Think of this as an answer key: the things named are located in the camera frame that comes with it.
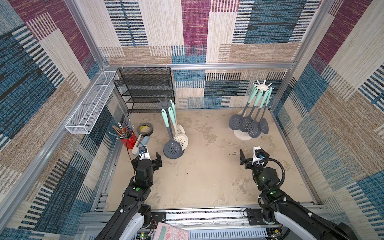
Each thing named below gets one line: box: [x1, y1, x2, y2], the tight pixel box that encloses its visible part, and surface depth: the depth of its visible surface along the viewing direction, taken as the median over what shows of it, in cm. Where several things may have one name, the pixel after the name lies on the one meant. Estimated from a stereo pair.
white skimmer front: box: [170, 99, 186, 135], surface depth 94 cm
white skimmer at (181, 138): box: [168, 106, 189, 151], surface depth 89 cm
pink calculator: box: [153, 222, 190, 240], surface depth 70 cm
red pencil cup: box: [108, 119, 137, 150], surface depth 96 cm
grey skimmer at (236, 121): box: [229, 83, 259, 131], surface depth 97 cm
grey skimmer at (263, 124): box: [259, 87, 273, 135], surface depth 95 cm
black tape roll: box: [137, 122, 154, 137], surface depth 110 cm
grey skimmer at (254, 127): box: [248, 89, 264, 138], surface depth 93 cm
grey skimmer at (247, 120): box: [241, 89, 265, 133], surface depth 92 cm
